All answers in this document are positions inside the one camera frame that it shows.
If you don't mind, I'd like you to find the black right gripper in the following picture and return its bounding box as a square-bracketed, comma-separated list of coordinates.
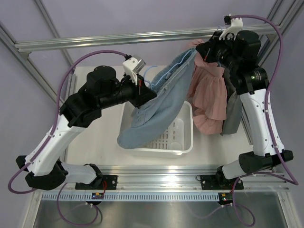
[198, 31, 241, 72]

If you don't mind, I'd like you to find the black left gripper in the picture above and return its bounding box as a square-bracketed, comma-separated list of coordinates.
[98, 72, 157, 110]

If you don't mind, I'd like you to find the blue denim skirt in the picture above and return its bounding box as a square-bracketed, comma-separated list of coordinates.
[117, 48, 198, 150]

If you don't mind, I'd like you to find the pink ruffled skirt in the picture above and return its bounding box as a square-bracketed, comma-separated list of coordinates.
[188, 53, 227, 135]

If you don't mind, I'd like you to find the grey pleated skirt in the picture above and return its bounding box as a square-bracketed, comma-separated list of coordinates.
[221, 68, 242, 136]

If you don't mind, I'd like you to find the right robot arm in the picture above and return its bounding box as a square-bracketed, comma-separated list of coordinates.
[196, 30, 294, 189]

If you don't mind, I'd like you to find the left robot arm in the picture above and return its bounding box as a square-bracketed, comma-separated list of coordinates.
[16, 66, 156, 190]

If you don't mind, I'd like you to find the white plastic basket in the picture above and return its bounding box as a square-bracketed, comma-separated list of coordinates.
[117, 101, 193, 158]

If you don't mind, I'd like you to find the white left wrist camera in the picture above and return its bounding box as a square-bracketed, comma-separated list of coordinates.
[123, 55, 146, 85]

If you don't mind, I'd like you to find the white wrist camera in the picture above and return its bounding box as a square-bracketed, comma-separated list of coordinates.
[219, 15, 243, 40]
[123, 55, 146, 85]

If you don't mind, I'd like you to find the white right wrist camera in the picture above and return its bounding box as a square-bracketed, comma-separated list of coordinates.
[219, 15, 243, 40]

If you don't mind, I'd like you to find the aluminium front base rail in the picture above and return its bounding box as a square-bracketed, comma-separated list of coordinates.
[98, 165, 290, 192]

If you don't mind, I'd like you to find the white slotted cable duct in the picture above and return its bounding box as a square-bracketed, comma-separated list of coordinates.
[42, 192, 219, 202]

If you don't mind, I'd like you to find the aluminium hanging rail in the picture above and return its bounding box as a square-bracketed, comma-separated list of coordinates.
[14, 25, 282, 53]

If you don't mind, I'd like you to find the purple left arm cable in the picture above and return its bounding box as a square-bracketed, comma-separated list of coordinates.
[8, 49, 128, 194]

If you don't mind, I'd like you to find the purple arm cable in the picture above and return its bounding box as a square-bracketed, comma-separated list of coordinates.
[8, 49, 128, 194]
[231, 14, 299, 228]

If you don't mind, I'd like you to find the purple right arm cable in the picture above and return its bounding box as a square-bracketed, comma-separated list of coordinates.
[231, 14, 299, 228]

